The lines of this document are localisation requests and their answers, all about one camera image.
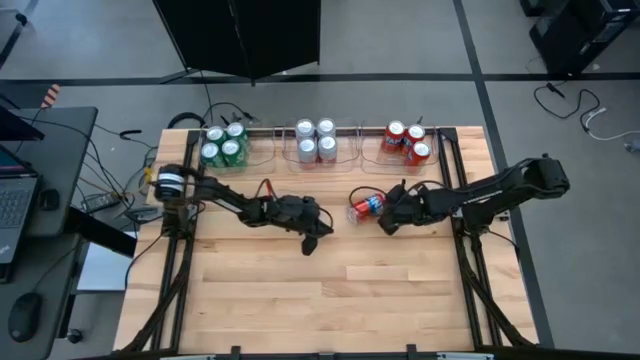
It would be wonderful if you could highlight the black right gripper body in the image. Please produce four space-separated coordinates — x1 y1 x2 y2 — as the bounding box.
399 187 454 226

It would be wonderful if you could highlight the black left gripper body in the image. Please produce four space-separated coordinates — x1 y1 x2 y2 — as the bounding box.
265 195 335 236

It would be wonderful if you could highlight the clear plastic bin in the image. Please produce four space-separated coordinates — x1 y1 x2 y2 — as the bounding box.
197 122 277 176
281 122 362 175
359 119 442 176

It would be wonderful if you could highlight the grey power adapter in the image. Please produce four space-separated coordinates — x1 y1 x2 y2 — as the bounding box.
123 205 162 224

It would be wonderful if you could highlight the black folding partition screen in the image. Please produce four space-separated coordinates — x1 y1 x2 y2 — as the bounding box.
152 0 322 85

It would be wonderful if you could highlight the black flat bar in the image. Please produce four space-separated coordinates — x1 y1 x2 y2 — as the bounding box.
64 207 139 259

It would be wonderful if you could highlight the white sheet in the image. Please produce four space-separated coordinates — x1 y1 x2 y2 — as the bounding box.
75 232 139 292

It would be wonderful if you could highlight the black equipment cabinet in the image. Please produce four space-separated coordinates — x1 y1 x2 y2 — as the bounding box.
519 0 640 77

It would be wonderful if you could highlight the dark grey side desk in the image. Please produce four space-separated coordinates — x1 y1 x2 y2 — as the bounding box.
0 105 100 360

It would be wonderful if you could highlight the small black box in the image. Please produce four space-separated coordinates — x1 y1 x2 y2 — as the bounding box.
39 188 61 211

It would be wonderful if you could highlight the orange black hazard tape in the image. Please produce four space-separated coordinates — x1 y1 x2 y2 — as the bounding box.
40 83 62 109

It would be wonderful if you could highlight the black laptop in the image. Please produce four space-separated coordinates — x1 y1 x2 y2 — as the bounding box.
0 144 42 284

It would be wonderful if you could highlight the black computer mouse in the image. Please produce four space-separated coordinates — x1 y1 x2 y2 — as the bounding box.
7 292 45 344

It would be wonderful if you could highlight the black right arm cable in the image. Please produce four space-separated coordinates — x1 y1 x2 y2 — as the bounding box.
348 179 446 206

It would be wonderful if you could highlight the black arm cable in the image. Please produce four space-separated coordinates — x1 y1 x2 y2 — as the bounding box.
348 179 446 206
252 177 281 202

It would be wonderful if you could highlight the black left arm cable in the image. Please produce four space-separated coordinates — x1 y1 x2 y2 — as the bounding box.
252 177 281 202

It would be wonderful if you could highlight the black aluminium table frame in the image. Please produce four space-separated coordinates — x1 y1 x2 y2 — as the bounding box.
122 125 539 360

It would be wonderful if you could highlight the black floor cable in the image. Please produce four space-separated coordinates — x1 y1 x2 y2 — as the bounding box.
532 82 601 132
199 82 264 129

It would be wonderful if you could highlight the silver frame plate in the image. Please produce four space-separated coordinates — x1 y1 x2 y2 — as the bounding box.
436 351 495 360
159 352 217 360

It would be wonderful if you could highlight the black coiled cable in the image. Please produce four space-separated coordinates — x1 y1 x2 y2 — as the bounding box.
166 110 207 130

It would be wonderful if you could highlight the white floor cable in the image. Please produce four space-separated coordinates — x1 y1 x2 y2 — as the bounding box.
582 106 640 142

